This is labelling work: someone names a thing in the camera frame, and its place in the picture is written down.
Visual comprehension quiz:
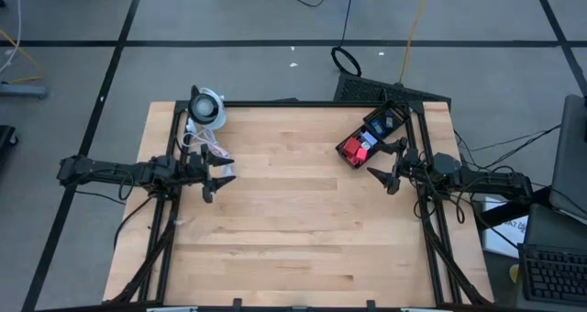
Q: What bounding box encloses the black keyboard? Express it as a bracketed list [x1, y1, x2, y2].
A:
[517, 242, 587, 307]

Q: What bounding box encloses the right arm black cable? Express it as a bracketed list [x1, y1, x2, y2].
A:
[412, 126, 565, 226]

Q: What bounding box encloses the red charger block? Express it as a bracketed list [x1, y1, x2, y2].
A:
[343, 137, 363, 158]

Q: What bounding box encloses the white cylindrical holder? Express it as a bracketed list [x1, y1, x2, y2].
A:
[187, 84, 228, 131]

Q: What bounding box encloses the black metal table frame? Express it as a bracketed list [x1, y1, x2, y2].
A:
[103, 99, 494, 312]

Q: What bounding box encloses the grey floor base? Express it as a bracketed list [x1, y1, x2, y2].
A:
[0, 83, 50, 99]

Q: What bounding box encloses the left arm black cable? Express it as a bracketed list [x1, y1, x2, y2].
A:
[72, 164, 173, 253]

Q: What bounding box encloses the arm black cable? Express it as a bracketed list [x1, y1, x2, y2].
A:
[72, 164, 173, 253]
[412, 126, 565, 226]

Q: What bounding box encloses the dark grey desk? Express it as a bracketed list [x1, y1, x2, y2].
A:
[513, 203, 587, 312]

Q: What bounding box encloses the grey laptop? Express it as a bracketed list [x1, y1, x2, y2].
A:
[548, 94, 587, 226]

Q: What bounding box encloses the yellow hanging cable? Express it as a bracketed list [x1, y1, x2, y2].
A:
[397, 0, 435, 84]

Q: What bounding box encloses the white floor cable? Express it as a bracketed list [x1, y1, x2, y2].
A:
[0, 0, 23, 74]

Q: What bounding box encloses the black perforated panel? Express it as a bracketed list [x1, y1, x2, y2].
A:
[333, 72, 453, 106]

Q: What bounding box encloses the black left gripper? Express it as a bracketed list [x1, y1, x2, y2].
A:
[176, 144, 238, 203]

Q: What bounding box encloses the black hanging cable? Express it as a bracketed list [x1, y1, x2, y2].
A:
[330, 0, 363, 78]

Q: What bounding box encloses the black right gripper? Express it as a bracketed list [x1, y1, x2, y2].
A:
[366, 137, 435, 195]

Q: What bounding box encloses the white paper sheet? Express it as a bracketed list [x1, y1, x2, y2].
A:
[482, 195, 529, 260]

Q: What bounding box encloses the yellow floor cable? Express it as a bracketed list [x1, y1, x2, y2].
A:
[0, 27, 46, 84]

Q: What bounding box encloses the white coiled cable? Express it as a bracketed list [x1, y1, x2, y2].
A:
[182, 118, 236, 175]

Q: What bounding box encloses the black mesh tray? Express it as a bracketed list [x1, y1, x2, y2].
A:
[335, 99, 413, 170]

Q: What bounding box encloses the black desk bar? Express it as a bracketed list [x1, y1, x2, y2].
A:
[476, 185, 551, 230]

